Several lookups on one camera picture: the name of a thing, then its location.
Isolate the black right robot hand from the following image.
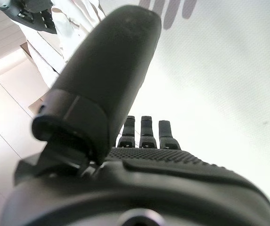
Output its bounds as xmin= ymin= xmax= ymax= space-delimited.
xmin=7 ymin=0 xmax=57 ymax=35

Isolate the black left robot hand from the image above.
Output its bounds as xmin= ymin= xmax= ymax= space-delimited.
xmin=0 ymin=4 xmax=270 ymax=226

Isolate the beige shirt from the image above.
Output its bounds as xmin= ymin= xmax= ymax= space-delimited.
xmin=19 ymin=0 xmax=107 ymax=88

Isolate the bed with beige cover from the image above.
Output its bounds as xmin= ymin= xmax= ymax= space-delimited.
xmin=99 ymin=0 xmax=270 ymax=212

